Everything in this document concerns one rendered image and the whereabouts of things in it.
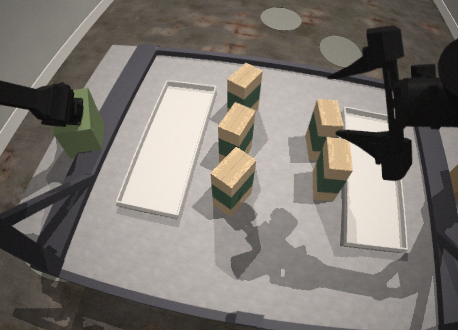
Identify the white long shallow tray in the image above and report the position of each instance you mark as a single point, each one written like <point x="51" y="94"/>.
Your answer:
<point x="159" y="169"/>
<point x="373" y="207"/>

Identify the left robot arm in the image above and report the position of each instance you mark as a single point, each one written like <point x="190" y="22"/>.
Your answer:
<point x="54" y="103"/>

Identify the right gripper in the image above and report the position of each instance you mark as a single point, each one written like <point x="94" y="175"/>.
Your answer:
<point x="417" y="102"/>

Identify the tan rectangular block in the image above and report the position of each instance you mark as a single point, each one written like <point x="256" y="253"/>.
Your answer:
<point x="325" y="121"/>
<point x="243" y="87"/>
<point x="236" y="130"/>
<point x="332" y="169"/>
<point x="232" y="181"/>

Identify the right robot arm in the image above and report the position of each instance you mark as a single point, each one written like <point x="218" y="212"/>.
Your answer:
<point x="448" y="73"/>

